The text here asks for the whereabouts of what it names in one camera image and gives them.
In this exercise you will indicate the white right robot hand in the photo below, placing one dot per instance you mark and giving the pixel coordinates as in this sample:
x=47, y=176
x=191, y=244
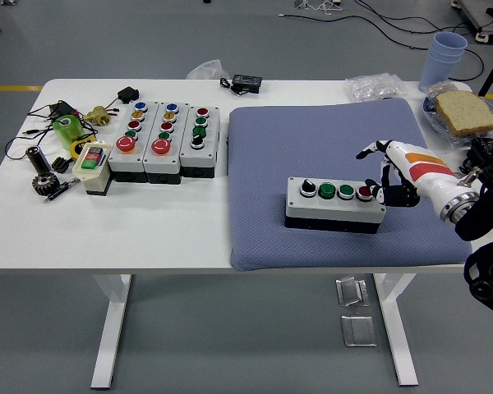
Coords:
x=423, y=172

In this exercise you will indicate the grey four-control button box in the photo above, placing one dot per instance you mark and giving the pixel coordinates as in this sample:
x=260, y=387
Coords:
x=333, y=210

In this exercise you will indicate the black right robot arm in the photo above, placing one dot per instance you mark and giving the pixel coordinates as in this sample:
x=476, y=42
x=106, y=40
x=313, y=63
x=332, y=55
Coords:
x=476, y=217

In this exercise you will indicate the grey five-button emergency stop box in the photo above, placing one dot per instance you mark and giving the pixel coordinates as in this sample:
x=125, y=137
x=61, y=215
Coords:
x=144, y=137
x=176, y=135

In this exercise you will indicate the blue plate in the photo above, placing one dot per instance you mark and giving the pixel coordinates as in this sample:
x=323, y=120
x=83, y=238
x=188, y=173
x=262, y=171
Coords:
x=426, y=107

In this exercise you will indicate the bread slice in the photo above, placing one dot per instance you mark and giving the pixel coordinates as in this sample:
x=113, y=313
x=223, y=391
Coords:
x=466, y=113

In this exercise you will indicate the clear container with cookie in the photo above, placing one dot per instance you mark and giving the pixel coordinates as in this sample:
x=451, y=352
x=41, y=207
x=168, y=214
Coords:
x=443, y=88

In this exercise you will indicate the clear crinkled plastic bag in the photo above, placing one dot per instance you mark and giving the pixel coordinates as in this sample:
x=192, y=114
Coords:
x=374, y=86

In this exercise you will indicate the stacked blue cups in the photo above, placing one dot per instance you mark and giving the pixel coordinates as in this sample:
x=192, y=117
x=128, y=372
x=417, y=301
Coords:
x=439, y=65

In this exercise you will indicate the clear plastic box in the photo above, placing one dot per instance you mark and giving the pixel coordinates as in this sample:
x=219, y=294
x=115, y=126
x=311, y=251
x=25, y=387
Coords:
x=358, y=330
x=351, y=291

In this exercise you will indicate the blue-grey padded mat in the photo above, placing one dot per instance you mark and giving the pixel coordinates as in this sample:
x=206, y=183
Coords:
x=279, y=139

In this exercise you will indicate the white table leg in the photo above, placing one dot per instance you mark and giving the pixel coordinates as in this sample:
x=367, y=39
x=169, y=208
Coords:
x=398, y=328
x=111, y=328

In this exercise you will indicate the black digital meter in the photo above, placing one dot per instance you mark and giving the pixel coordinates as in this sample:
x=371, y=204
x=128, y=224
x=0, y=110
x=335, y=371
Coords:
x=246, y=82

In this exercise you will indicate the grey box red green selector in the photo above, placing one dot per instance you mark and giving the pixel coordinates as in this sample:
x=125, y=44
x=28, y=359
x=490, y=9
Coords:
x=209, y=139

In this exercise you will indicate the white plastic bag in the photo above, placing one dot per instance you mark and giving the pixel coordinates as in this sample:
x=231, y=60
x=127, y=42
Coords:
x=207, y=70

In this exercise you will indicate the brass valve fitting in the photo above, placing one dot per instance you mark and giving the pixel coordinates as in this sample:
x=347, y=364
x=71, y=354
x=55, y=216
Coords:
x=98, y=117

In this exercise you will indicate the yellow tape roll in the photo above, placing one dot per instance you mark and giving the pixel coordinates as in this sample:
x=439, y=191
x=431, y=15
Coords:
x=75, y=148

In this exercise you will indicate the green tape roll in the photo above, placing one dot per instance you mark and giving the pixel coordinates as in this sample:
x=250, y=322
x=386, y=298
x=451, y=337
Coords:
x=67, y=132

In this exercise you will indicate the black pen tool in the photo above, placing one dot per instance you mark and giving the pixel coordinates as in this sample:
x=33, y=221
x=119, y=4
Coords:
x=61, y=190

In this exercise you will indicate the small black gear piece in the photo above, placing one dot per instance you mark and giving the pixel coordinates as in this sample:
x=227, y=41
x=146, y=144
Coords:
x=60, y=164

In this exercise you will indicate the black power adapter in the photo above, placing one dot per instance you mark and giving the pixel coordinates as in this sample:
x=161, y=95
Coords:
x=61, y=108

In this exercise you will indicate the black gear shaft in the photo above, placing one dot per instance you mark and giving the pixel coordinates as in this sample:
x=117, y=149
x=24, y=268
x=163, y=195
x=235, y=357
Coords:
x=41, y=164

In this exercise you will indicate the small white switch box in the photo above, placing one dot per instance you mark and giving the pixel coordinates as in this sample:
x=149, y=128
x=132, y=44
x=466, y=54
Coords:
x=94, y=174

